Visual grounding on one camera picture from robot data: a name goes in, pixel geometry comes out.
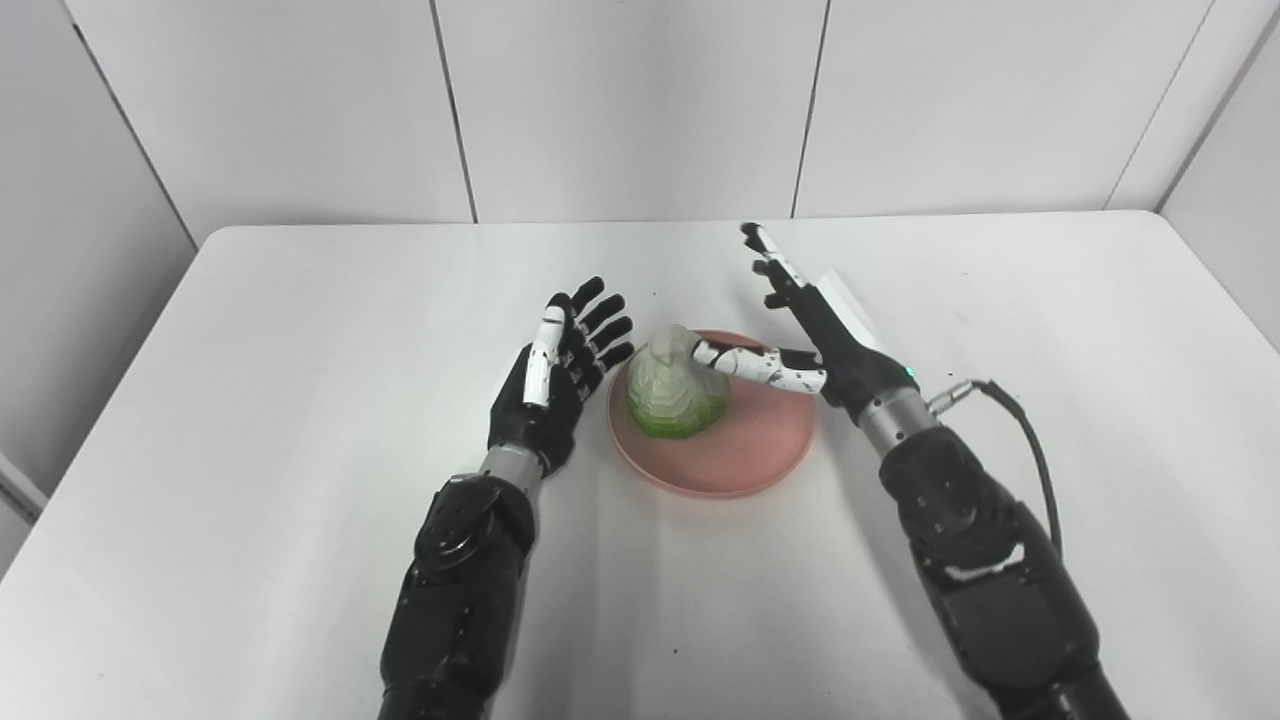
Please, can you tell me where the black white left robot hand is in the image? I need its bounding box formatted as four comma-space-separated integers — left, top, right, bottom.
487, 276, 636, 477

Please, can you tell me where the green white toy cabbage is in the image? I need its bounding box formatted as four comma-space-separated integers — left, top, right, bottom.
626, 324, 732, 441

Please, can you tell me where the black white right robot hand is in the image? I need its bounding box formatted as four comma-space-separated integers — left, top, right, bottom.
692, 221, 921, 426

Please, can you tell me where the pink round plate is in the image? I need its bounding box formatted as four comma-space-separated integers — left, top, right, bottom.
606, 330, 816, 499

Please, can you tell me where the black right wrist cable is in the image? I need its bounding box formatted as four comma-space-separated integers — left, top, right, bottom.
927, 378, 1064, 558

